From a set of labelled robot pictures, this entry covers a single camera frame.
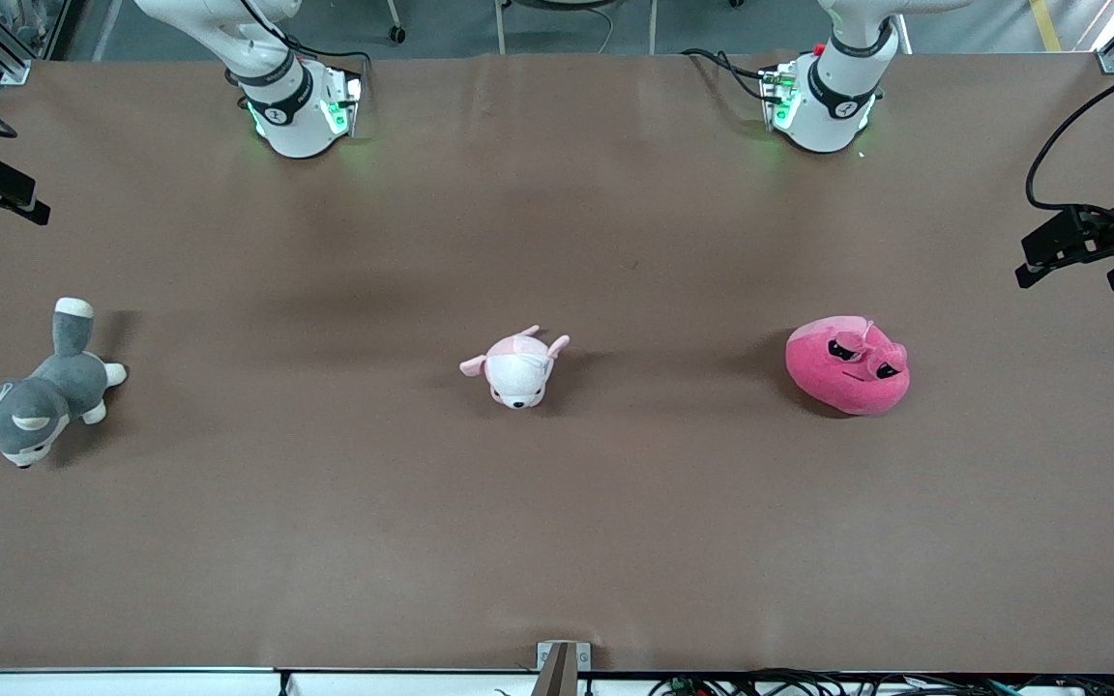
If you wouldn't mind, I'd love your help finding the silver mount bracket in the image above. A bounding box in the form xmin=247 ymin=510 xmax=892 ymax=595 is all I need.
xmin=537 ymin=640 xmax=593 ymax=673

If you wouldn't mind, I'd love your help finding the grey husky plush toy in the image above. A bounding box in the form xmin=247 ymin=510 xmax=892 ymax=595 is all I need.
xmin=0 ymin=297 xmax=129 ymax=470

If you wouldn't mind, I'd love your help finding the black cable bundle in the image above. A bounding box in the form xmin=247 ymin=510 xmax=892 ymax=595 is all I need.
xmin=647 ymin=667 xmax=1114 ymax=696

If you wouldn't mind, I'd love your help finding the black left arm base cable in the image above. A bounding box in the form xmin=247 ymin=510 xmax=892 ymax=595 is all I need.
xmin=680 ymin=46 xmax=782 ymax=105

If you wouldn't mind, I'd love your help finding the white and pink puppy plush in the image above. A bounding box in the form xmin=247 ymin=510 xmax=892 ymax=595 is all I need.
xmin=459 ymin=326 xmax=572 ymax=411

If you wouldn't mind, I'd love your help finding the pink round plush toy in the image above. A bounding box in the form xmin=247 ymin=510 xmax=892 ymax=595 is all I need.
xmin=785 ymin=316 xmax=911 ymax=418

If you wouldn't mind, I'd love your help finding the grey camera post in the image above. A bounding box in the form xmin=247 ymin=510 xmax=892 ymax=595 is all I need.
xmin=529 ymin=643 xmax=579 ymax=696

